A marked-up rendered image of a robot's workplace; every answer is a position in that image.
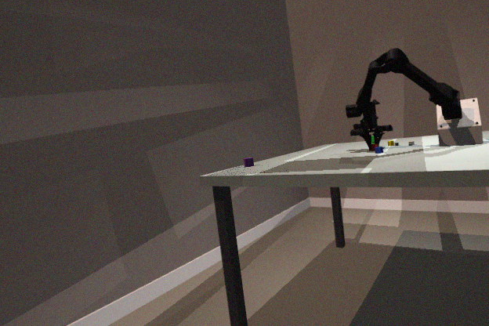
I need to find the small purple cube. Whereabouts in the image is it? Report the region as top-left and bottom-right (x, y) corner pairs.
(244, 158), (254, 167)

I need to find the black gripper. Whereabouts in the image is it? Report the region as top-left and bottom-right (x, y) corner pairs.
(350, 114), (393, 150)

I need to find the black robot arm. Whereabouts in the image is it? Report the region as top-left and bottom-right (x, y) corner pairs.
(346, 48), (462, 120)

